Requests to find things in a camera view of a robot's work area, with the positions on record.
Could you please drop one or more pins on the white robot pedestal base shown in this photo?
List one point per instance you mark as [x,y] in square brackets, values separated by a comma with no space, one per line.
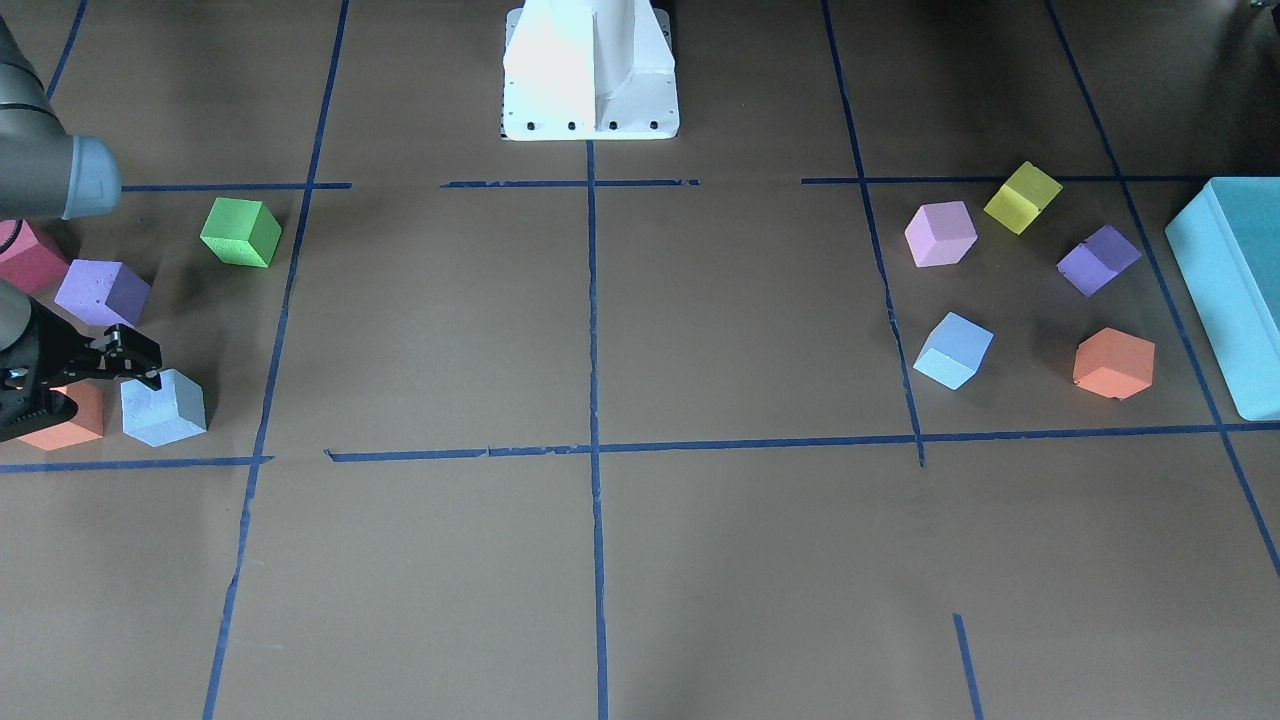
[589,71]

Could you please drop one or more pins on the yellow foam block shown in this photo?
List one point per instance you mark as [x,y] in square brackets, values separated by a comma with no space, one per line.
[1022,198]

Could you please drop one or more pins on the teal plastic bin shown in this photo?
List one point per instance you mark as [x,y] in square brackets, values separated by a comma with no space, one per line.
[1226,243]

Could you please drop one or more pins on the green foam block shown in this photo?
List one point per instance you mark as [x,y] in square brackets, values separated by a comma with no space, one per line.
[241,232]

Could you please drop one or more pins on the pink foam block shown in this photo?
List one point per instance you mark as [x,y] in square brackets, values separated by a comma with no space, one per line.
[940,233]

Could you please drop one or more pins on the purple foam block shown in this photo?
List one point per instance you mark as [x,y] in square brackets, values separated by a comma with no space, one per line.
[103,293]
[1098,260]

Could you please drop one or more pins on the red foam block lower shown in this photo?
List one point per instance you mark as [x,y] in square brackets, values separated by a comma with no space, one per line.
[33,261]

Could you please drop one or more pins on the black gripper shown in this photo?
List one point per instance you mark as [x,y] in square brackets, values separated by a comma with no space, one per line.
[52,352]

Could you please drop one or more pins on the light blue foam block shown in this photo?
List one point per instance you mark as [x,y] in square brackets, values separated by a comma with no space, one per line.
[158,417]

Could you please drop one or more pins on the orange foam block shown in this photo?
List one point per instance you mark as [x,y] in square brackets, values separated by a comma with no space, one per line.
[1114,364]
[87,425]

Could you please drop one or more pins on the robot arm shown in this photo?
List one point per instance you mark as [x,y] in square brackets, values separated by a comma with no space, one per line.
[48,173]

